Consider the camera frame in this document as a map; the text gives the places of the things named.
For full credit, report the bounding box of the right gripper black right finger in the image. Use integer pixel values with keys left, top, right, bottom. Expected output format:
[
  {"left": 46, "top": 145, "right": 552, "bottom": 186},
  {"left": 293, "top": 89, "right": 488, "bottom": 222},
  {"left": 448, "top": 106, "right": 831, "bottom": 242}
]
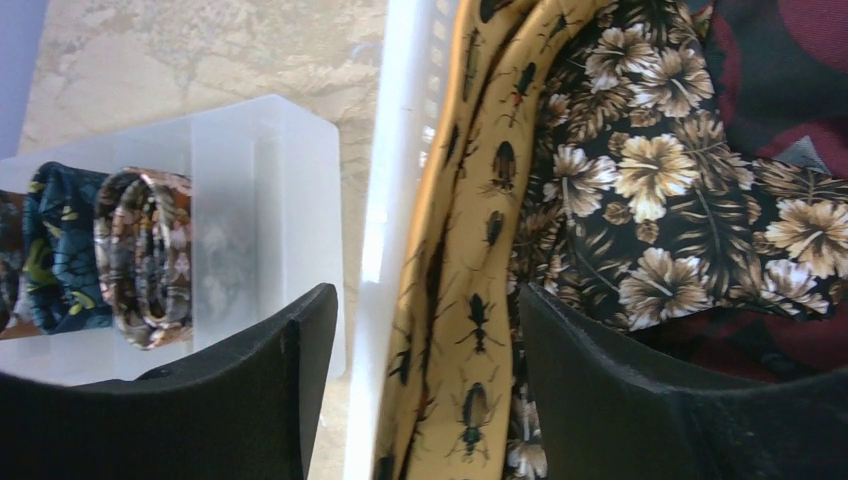
[{"left": 519, "top": 285, "right": 847, "bottom": 479}]

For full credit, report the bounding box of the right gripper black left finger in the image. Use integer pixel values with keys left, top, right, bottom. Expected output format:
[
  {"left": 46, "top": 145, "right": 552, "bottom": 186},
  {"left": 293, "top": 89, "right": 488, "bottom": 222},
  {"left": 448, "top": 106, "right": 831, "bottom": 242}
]
[{"left": 1, "top": 283, "right": 338, "bottom": 479}]

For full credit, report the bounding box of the yellow insect-print tie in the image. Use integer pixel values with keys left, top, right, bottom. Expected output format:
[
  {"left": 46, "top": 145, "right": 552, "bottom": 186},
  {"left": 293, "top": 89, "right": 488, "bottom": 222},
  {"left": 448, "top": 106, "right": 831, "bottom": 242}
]
[{"left": 369, "top": 1, "right": 601, "bottom": 479}]

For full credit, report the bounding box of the brown floral tie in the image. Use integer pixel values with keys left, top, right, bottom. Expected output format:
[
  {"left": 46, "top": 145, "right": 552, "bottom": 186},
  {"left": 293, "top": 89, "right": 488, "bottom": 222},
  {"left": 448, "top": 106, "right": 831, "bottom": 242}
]
[{"left": 504, "top": 1, "right": 847, "bottom": 479}]

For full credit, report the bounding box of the rolled blue green tie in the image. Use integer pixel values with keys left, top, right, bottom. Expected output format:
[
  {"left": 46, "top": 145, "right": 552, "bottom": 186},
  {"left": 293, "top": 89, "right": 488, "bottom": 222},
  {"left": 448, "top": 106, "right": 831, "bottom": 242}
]
[{"left": 22, "top": 162, "right": 112, "bottom": 334}]

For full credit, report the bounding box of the rolled pink brown tie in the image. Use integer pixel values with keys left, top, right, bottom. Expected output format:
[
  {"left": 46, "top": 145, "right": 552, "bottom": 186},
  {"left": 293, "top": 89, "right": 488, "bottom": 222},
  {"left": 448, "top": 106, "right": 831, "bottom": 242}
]
[{"left": 93, "top": 167, "right": 193, "bottom": 350}]

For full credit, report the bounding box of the clear plastic organizer tray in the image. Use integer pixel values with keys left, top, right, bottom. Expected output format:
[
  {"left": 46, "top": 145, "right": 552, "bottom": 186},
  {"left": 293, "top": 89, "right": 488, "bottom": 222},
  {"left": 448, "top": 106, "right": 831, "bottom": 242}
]
[{"left": 1, "top": 95, "right": 343, "bottom": 385}]

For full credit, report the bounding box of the rolled dark striped tie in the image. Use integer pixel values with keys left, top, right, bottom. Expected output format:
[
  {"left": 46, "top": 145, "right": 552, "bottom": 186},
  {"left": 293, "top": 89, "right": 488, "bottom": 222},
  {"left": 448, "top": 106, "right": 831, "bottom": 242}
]
[{"left": 1, "top": 190, "right": 25, "bottom": 331}]

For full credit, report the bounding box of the dark red tie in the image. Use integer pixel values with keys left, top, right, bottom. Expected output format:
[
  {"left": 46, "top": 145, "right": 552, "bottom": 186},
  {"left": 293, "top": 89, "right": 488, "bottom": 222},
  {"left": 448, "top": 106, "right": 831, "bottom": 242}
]
[{"left": 635, "top": 0, "right": 847, "bottom": 383}]

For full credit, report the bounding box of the white plastic basket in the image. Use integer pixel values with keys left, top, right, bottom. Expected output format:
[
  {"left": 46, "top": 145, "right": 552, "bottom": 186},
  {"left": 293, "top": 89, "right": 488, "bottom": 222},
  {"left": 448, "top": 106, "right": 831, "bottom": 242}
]
[{"left": 343, "top": 0, "right": 459, "bottom": 479}]

